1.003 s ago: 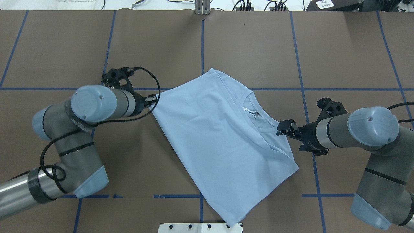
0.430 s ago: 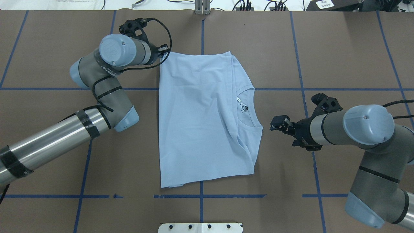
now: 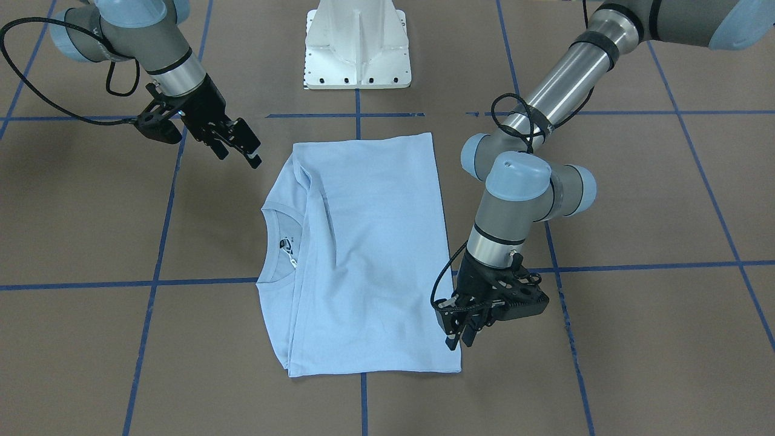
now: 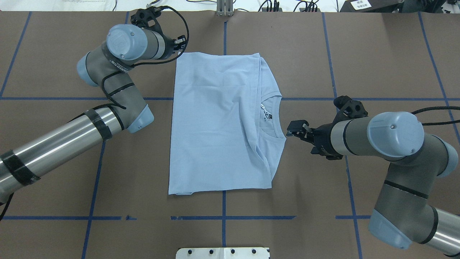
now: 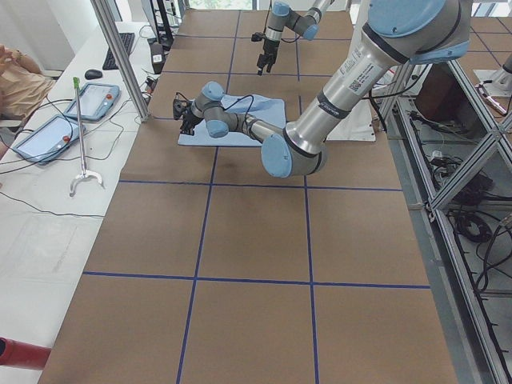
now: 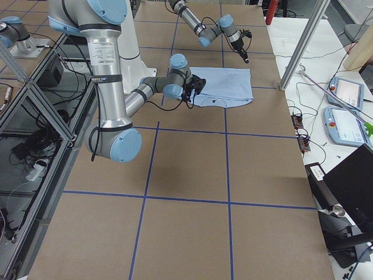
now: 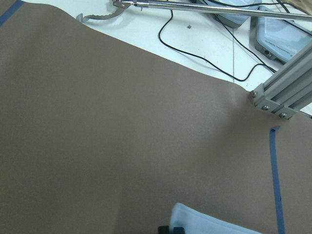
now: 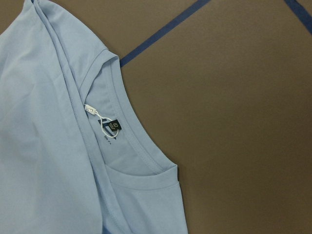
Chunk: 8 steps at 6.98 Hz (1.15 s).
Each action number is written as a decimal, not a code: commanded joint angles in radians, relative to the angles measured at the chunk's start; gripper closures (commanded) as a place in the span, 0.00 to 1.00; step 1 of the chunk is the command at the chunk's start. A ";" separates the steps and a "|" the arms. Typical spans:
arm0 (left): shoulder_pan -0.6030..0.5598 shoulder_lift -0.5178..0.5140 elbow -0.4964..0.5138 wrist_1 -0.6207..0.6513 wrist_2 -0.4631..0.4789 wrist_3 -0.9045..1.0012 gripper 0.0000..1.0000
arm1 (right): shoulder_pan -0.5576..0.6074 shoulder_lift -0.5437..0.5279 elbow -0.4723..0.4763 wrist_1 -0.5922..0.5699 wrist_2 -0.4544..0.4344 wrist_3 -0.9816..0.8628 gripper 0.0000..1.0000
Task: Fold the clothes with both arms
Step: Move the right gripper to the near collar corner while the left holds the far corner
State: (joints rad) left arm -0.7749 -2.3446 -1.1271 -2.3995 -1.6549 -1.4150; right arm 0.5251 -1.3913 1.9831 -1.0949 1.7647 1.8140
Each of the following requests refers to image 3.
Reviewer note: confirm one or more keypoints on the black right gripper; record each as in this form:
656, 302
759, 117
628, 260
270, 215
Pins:
201, 108

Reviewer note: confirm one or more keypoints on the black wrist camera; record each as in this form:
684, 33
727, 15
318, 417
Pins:
521, 297
155, 123

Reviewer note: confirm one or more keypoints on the brown table cover mat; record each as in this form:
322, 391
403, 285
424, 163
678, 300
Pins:
129, 303

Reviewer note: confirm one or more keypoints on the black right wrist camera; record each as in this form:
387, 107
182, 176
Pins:
155, 123

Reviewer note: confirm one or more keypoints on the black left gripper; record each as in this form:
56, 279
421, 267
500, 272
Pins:
474, 280

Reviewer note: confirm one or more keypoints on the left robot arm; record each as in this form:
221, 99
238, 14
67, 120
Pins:
521, 188

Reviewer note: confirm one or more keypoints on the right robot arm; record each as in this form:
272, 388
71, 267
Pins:
147, 31

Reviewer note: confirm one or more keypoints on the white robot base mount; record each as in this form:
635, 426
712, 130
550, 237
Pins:
356, 45

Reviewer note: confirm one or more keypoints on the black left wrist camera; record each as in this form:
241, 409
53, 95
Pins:
521, 297

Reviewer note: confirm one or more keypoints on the light blue t-shirt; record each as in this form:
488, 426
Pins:
365, 220

